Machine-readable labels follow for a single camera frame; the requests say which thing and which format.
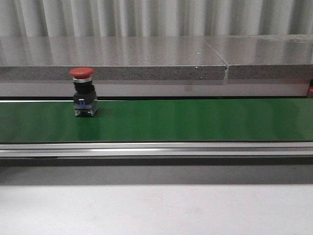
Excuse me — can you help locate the red mushroom push button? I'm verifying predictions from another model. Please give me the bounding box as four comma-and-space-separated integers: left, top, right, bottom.
69, 67, 98, 117

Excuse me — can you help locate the grey stone countertop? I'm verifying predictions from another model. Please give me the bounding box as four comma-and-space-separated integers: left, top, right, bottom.
0, 34, 313, 98

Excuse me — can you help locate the green conveyor belt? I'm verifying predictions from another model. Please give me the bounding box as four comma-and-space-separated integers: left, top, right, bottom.
0, 98, 313, 143

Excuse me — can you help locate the white pleated curtain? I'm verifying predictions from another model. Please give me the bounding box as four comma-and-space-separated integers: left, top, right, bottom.
0, 0, 313, 37

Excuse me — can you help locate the aluminium conveyor frame rail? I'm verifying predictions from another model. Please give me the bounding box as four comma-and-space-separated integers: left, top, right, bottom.
0, 141, 313, 160

